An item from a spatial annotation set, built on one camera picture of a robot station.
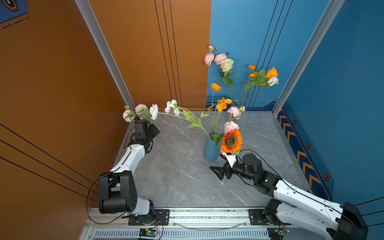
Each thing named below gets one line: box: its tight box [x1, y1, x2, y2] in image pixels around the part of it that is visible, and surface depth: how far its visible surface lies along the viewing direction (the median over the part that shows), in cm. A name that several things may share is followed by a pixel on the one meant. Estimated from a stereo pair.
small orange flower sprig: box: [237, 64, 259, 105], surface depth 91 cm
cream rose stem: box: [218, 58, 237, 104], surface depth 82 cm
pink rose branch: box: [204, 45, 228, 66], surface depth 87 cm
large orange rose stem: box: [237, 67, 279, 104], surface depth 87 cm
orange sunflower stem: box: [220, 129, 243, 156], surface depth 58 cm
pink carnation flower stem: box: [224, 106, 247, 134], surface depth 74 cm
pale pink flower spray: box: [149, 99, 212, 140], surface depth 68 cm
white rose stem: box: [240, 76, 279, 105], surface depth 82 cm
